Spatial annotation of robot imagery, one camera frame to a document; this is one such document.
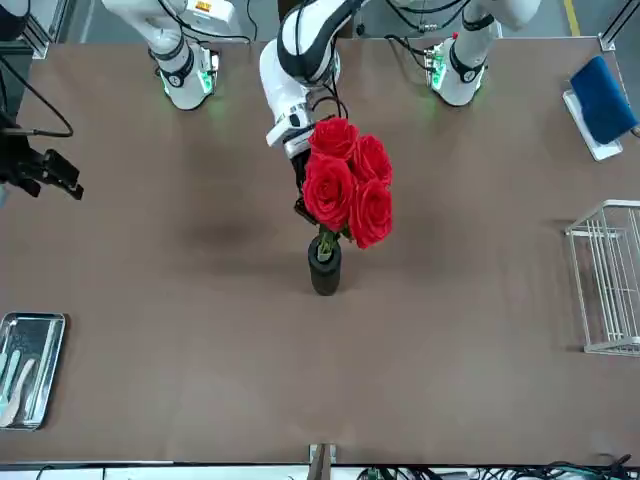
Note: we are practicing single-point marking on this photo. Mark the pale green spoon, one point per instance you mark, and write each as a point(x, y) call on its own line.
point(2, 380)

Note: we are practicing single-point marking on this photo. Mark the wooden spoon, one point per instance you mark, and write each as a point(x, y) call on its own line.
point(10, 412)

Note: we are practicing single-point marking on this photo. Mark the shiny metal tray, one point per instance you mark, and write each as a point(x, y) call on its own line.
point(42, 380)

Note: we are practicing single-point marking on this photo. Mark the pale green fork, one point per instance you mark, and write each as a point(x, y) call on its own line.
point(13, 365)

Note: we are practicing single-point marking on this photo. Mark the aluminium frame post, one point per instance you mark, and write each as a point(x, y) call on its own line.
point(322, 462)

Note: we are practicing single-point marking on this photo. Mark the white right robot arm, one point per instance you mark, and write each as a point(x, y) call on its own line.
point(175, 65)

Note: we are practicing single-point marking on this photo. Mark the black cylindrical vase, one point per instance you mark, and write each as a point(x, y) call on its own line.
point(325, 277)

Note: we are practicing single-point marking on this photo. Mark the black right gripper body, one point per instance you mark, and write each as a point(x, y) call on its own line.
point(15, 160)

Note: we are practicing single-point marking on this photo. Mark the blue book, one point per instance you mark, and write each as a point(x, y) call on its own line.
point(602, 100)

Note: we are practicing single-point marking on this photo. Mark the red rose bouquet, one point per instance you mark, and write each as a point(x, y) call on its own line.
point(330, 190)

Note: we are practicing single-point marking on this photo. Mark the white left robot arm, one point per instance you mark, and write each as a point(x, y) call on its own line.
point(300, 55)

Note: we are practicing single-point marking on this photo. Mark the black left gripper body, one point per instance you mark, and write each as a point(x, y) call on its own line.
point(299, 172)

